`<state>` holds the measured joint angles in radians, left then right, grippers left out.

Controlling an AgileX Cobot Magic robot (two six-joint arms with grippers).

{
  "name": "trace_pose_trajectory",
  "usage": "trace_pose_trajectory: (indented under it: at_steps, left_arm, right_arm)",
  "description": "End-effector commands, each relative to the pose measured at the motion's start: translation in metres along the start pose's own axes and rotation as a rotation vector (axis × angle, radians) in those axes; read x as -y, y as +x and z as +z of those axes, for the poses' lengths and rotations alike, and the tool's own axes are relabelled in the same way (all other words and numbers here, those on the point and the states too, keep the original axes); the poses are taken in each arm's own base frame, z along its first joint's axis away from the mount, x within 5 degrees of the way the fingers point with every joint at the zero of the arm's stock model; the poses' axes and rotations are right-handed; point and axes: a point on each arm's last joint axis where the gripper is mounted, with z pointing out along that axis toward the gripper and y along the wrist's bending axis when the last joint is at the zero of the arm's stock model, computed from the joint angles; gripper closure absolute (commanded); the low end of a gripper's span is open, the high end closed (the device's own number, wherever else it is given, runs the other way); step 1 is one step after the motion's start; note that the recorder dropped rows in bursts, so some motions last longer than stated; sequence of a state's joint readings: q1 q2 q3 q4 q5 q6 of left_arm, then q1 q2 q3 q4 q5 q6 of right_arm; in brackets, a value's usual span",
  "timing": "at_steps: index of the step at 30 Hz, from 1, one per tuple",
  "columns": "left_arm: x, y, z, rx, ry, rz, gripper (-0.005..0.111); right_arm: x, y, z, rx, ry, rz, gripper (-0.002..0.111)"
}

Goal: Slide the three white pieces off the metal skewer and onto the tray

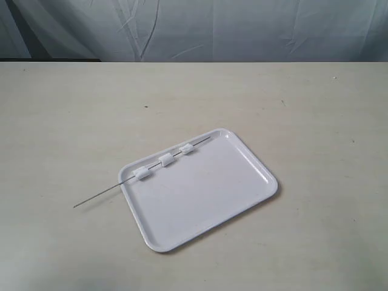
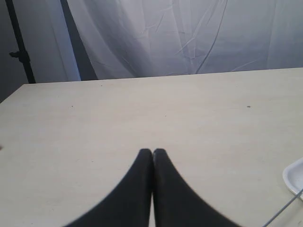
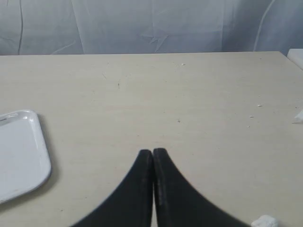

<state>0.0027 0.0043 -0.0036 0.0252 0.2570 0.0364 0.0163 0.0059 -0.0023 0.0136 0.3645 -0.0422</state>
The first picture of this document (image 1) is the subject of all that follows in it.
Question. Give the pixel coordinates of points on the thin metal skewer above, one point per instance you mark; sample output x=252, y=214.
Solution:
x=126, y=180

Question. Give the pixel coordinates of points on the white rectangular plastic tray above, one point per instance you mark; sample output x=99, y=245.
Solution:
x=217, y=181

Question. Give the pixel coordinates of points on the grey wrinkled backdrop cloth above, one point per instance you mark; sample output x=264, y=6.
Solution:
x=195, y=31

